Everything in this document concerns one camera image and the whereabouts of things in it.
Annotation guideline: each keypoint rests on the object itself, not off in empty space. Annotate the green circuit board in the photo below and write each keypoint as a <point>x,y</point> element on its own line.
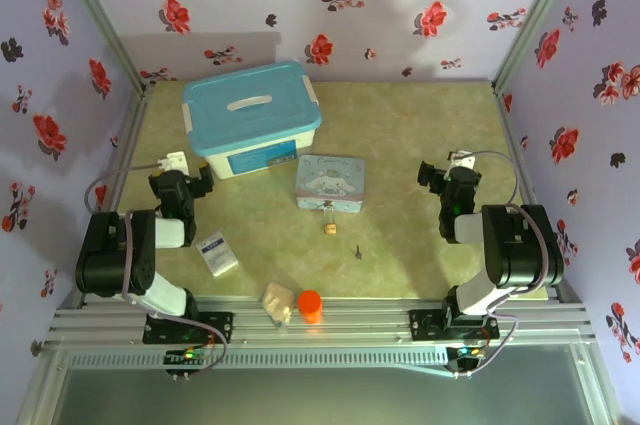
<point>467,352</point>
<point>187,356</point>

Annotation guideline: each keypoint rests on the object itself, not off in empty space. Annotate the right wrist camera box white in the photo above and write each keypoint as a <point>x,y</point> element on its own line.
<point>462,159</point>

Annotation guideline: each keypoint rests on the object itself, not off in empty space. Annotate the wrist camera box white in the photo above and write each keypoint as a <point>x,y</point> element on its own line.
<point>174,161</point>
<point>462,159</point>

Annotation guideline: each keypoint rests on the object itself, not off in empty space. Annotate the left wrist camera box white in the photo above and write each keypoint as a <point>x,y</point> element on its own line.
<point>174,161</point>

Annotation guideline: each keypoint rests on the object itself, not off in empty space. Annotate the aluminium corner post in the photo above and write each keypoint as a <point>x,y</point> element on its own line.
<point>537,20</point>
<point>100,20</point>

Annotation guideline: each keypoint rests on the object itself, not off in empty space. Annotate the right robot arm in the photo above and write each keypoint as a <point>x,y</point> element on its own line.
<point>520,255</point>

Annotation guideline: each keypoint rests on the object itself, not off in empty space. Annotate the aluminium side rail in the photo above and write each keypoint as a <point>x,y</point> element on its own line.
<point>127,145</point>
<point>520,155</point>

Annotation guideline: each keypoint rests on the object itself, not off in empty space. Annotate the brass padlock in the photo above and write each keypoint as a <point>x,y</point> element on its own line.
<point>330,229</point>

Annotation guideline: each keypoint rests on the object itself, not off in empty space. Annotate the aluminium front rail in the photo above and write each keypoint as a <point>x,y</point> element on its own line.
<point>360,322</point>

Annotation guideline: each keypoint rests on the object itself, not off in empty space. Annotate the clear bag beige contents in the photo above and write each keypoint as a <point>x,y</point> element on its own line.
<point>278,302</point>

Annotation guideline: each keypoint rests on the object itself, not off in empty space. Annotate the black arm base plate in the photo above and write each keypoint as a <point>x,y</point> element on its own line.
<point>220,327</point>
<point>425,325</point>

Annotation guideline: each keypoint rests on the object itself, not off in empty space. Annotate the blue lidded storage box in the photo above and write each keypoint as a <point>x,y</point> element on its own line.
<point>250,110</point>

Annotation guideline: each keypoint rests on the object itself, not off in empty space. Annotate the cartoon print tin box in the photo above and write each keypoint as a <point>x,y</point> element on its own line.
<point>331,182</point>

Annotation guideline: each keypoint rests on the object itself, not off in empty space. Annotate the small metal key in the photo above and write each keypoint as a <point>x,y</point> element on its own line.
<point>358,254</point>

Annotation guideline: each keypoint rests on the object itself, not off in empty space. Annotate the orange plastic cylinder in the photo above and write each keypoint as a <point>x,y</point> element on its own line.
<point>310,305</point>

